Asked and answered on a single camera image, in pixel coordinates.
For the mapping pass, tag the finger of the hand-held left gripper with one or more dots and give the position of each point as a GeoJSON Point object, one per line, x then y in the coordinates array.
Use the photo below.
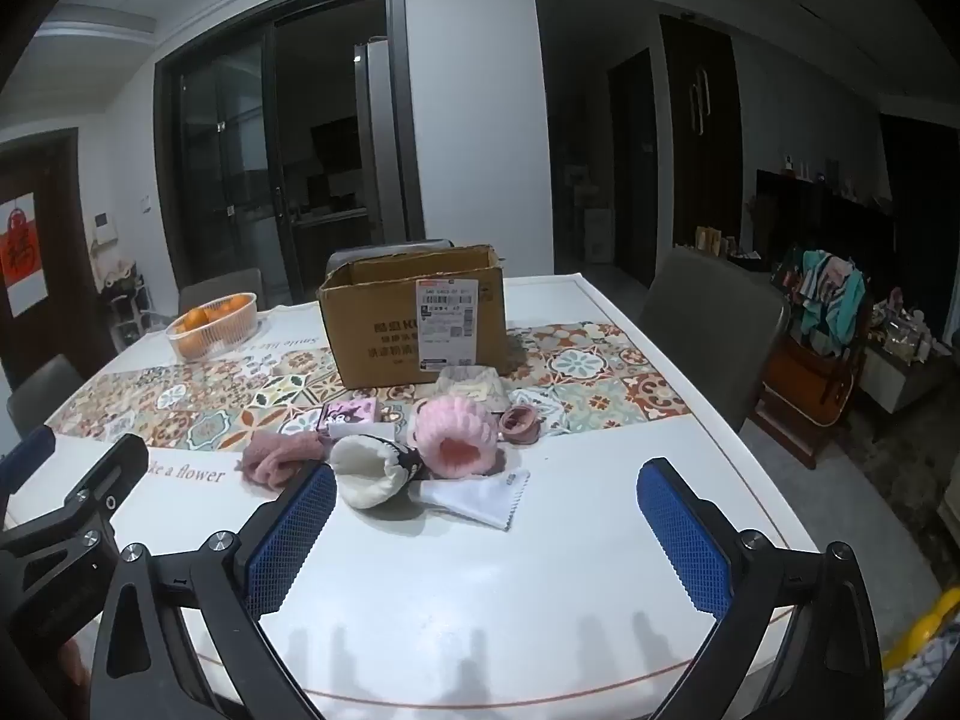
{"type": "Point", "coordinates": [24, 454]}
{"type": "Point", "coordinates": [112, 469]}

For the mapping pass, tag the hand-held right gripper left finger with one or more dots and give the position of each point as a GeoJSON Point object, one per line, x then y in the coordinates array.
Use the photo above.
{"type": "Point", "coordinates": [292, 532]}

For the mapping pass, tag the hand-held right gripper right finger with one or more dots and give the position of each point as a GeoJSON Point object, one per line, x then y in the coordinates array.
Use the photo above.
{"type": "Point", "coordinates": [682, 532]}

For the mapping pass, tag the pink knit glove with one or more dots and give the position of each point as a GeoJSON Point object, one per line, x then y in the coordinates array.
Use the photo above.
{"type": "Point", "coordinates": [277, 457]}

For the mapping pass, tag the pink fluffy scrunchie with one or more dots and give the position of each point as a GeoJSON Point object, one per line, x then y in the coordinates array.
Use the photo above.
{"type": "Point", "coordinates": [450, 427]}

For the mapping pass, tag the pink headband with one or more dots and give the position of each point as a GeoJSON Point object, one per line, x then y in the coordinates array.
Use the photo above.
{"type": "Point", "coordinates": [517, 435]}

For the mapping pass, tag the white cloth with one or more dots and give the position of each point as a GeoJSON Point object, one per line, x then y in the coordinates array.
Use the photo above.
{"type": "Point", "coordinates": [487, 502]}

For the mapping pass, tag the brown cardboard box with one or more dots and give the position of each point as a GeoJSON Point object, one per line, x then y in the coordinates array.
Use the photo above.
{"type": "Point", "coordinates": [375, 330]}

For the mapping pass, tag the beige soft pouch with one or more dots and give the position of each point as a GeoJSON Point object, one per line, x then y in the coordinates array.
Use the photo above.
{"type": "Point", "coordinates": [472, 382]}

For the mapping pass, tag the person's left hand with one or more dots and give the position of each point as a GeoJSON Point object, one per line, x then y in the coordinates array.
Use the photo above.
{"type": "Point", "coordinates": [72, 664]}

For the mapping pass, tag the purple tissue pack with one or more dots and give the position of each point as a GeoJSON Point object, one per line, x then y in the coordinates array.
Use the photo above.
{"type": "Point", "coordinates": [349, 414]}

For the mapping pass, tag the white plastic basket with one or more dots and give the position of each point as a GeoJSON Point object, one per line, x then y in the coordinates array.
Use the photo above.
{"type": "Point", "coordinates": [202, 341]}

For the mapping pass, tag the small storage rack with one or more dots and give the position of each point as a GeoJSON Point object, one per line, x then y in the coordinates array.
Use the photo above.
{"type": "Point", "coordinates": [124, 307]}

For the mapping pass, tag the patterned table runner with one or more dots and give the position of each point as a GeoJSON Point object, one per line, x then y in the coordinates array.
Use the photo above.
{"type": "Point", "coordinates": [600, 382]}

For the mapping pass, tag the pile of oranges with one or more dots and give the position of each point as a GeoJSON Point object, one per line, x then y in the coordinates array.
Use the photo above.
{"type": "Point", "coordinates": [199, 316]}

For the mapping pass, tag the wooden high chair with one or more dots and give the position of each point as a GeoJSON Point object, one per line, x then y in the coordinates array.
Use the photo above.
{"type": "Point", "coordinates": [802, 390]}

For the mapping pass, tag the large grey dining chair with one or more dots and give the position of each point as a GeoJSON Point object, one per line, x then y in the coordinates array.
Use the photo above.
{"type": "Point", "coordinates": [705, 337]}

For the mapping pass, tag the red door poster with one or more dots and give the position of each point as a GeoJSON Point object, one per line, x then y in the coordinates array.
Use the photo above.
{"type": "Point", "coordinates": [21, 255]}

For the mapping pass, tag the dark wooden door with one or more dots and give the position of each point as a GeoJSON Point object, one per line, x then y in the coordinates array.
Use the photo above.
{"type": "Point", "coordinates": [60, 255]}

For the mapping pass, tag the white intercom panel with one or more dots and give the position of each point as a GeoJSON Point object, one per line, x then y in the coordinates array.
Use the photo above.
{"type": "Point", "coordinates": [103, 228]}

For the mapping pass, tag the yellow plastic object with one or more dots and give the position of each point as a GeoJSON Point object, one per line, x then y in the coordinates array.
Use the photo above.
{"type": "Point", "coordinates": [919, 630]}

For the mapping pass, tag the low white cabinet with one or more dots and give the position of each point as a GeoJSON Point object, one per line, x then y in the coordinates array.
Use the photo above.
{"type": "Point", "coordinates": [900, 379]}

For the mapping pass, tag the pile of hanging clothes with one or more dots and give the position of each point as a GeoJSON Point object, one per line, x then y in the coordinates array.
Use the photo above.
{"type": "Point", "coordinates": [832, 300]}

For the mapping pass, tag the dark sliding glass door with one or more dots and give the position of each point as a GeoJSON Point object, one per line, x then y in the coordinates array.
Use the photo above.
{"type": "Point", "coordinates": [225, 165]}

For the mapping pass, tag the dark sideboard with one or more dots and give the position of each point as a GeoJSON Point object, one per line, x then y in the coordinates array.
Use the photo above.
{"type": "Point", "coordinates": [817, 217]}

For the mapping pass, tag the dark wardrobe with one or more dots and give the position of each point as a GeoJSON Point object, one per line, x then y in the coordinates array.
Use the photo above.
{"type": "Point", "coordinates": [701, 142]}

